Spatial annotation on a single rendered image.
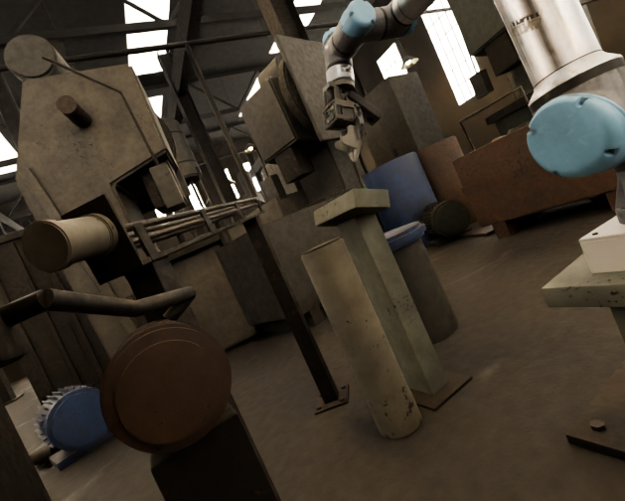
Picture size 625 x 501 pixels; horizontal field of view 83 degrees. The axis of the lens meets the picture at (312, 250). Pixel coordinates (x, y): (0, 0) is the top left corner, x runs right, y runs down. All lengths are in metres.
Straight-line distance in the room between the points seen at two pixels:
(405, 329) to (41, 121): 2.86
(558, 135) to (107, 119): 2.88
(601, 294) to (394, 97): 4.54
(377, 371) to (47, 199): 2.61
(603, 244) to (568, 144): 0.20
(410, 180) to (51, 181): 2.87
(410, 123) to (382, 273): 4.15
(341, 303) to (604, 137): 0.58
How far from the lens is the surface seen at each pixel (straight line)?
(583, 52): 0.65
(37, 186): 3.11
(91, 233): 0.52
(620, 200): 0.79
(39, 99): 3.31
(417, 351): 1.07
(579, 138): 0.61
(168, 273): 0.61
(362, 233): 0.98
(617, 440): 0.86
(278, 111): 3.89
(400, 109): 5.05
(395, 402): 0.98
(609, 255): 0.74
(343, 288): 0.88
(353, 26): 1.01
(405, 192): 3.48
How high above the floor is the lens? 0.56
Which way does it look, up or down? 2 degrees down
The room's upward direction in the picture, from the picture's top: 24 degrees counter-clockwise
